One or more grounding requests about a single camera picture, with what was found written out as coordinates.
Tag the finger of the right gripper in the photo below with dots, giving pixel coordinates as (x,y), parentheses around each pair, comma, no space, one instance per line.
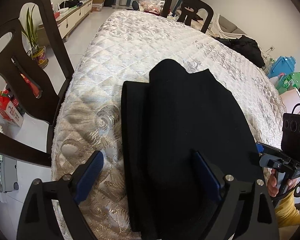
(268,152)

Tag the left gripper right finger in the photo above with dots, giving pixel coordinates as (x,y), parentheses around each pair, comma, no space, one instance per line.
(237,202)

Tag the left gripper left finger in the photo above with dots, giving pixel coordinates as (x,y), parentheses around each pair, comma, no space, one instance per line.
(38,219)

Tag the black pants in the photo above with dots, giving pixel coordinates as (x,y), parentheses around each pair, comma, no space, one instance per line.
(169,126)

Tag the green plastic bottle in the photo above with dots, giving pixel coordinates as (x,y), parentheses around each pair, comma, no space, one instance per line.
(288,82)

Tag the blue plastic container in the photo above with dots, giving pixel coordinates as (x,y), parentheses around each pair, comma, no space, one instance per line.
(284,64)

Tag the black clothes pile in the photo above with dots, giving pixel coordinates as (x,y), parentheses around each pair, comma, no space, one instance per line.
(245,46)

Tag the red white carton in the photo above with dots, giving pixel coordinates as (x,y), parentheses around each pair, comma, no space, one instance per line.
(10,108)

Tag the dark chair at far side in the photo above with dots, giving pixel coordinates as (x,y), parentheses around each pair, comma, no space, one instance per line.
(189,9)

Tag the green potted plant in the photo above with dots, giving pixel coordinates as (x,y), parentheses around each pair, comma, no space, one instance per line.
(35,52)

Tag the dark brown chair at left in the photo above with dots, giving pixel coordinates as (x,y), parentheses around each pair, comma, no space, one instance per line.
(29,83)

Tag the white quilted floral bedspread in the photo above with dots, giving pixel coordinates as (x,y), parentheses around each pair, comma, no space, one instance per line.
(127,46)

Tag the white low tv cabinet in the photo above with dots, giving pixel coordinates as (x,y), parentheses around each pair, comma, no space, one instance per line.
(66,22)

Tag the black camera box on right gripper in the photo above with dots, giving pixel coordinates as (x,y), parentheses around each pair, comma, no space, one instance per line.
(290,143)

